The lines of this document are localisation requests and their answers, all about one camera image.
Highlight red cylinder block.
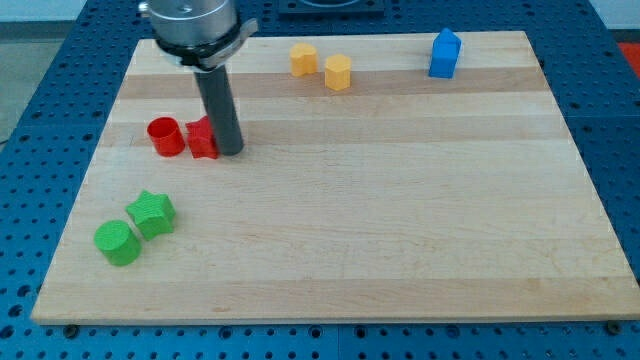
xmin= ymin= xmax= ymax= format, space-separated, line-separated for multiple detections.
xmin=147 ymin=117 xmax=186 ymax=157

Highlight blue house-shaped block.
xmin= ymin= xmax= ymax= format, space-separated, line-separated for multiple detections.
xmin=428 ymin=28 xmax=462 ymax=79

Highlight yellow heart block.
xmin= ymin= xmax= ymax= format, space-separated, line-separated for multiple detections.
xmin=289 ymin=43 xmax=318 ymax=77

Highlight green cylinder block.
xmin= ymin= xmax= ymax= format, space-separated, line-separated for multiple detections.
xmin=94 ymin=220 xmax=141 ymax=266

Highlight green star block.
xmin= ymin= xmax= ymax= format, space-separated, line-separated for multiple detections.
xmin=125 ymin=190 xmax=176 ymax=241

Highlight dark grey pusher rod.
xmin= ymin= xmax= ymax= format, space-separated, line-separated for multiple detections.
xmin=194 ymin=66 xmax=244 ymax=156

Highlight yellow hexagon block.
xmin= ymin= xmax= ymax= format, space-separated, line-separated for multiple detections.
xmin=324 ymin=54 xmax=352 ymax=91

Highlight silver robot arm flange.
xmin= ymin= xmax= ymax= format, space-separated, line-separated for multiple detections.
xmin=138 ymin=0 xmax=258 ymax=72

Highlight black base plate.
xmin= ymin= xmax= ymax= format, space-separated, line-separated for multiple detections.
xmin=277 ymin=0 xmax=386 ymax=17

